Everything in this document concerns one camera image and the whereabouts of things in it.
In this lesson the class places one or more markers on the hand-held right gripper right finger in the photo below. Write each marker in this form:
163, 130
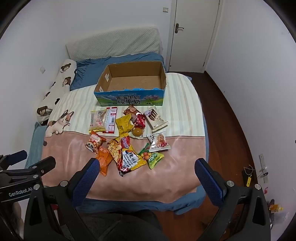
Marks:
208, 180

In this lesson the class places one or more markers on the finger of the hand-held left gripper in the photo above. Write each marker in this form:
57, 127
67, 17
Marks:
16, 156
34, 167

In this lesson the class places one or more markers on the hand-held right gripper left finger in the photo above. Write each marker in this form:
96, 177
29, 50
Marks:
87, 180

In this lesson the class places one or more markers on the plain orange snack packet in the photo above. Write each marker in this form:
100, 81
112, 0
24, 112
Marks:
104, 161

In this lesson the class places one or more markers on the orange panda snack packet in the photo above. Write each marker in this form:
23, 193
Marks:
94, 142

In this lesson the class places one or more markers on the yellow instant noodle packet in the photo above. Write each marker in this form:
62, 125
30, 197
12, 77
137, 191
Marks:
126, 155

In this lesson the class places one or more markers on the white bread packet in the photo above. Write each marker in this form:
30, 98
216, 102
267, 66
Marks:
98, 121

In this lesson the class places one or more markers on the white cookie packet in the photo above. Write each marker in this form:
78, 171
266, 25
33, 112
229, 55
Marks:
159, 141

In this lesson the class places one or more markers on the red and white strip packet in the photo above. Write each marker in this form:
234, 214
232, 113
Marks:
111, 120

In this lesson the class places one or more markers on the yellow snack packet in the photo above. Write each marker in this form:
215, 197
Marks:
124, 124

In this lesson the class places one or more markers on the white chocolate wafer packet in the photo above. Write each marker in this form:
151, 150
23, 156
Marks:
155, 118

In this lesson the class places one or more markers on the brown snack packet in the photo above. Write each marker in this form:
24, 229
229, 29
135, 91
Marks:
130, 110

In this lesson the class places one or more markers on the cardboard box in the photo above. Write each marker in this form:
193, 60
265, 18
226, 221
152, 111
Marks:
138, 81

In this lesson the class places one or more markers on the yellow tag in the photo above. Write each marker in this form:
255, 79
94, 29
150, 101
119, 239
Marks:
248, 182

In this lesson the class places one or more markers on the person's dark clothing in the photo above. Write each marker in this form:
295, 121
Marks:
120, 227

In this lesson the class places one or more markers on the green candy packet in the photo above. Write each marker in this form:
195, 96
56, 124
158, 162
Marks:
153, 157

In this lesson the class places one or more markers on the round cake in clear packet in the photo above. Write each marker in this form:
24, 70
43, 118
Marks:
137, 132

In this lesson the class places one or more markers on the small red snack packet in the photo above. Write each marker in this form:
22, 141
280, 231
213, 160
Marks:
140, 120

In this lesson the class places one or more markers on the bear print long pillow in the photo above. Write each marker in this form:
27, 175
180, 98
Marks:
62, 78

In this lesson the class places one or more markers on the blue blanket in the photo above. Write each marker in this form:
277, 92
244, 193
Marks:
90, 69

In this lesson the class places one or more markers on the grey textured pillow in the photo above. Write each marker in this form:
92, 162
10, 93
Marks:
115, 44

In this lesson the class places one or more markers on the white door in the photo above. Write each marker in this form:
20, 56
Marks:
194, 34

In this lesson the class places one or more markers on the white wall strip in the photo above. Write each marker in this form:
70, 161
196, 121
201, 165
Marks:
263, 166

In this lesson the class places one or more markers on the white wall socket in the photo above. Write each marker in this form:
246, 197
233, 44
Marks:
42, 70

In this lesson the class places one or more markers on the white light switch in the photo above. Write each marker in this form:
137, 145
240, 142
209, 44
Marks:
165, 9

